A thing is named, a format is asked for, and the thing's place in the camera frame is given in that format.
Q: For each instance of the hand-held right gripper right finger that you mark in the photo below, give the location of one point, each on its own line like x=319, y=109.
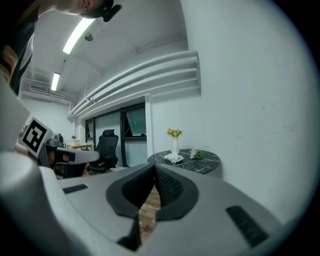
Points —
x=212, y=212

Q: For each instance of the white ribbed vase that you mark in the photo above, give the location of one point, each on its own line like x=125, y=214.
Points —
x=176, y=145

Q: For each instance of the long ceiling light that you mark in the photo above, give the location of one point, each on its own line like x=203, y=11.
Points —
x=55, y=81
x=77, y=33

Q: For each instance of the person's head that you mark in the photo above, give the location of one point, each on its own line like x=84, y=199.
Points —
x=75, y=6

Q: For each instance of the round smoke detector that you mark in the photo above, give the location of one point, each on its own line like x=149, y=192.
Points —
x=89, y=37

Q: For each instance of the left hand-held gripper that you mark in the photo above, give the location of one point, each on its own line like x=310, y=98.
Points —
x=35, y=136

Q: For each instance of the black head camera mount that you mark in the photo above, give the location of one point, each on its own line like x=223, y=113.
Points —
x=110, y=11

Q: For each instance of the white air vent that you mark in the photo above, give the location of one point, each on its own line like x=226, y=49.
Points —
x=38, y=88

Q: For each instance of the person's black printed shirt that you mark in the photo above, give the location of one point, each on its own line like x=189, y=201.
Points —
x=17, y=37

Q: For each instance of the black office chair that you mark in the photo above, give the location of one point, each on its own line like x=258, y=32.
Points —
x=107, y=147

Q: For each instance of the purple artificial flower sprig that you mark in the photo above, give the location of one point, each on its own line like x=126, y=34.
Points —
x=195, y=154

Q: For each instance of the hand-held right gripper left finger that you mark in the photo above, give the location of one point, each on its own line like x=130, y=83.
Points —
x=95, y=197

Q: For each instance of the person's left hand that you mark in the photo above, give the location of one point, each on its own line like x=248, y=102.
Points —
x=65, y=157

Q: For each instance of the person's left forearm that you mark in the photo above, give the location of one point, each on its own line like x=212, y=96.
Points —
x=21, y=149

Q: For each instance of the white wet wipe pack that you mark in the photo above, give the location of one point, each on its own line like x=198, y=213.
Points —
x=173, y=158

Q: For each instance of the small potted plant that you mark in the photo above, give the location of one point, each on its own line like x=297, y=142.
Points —
x=74, y=139

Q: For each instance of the white wall pipes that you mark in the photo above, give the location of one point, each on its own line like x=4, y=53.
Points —
x=140, y=75

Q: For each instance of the grey gripper-mounted camera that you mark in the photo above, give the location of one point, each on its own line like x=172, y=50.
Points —
x=57, y=141

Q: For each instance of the small wooden table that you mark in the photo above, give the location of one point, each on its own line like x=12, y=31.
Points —
x=81, y=145

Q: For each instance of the black framed window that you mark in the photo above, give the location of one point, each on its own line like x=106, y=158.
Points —
x=135, y=122

